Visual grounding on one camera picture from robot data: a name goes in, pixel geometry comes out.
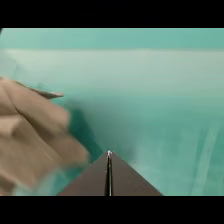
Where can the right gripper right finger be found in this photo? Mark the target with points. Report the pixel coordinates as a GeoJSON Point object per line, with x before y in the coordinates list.
{"type": "Point", "coordinates": [130, 182]}

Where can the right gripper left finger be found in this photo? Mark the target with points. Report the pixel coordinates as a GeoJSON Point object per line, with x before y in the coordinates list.
{"type": "Point", "coordinates": [91, 181]}

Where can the beige garment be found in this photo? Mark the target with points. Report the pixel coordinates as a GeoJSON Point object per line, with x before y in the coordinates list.
{"type": "Point", "coordinates": [30, 136]}

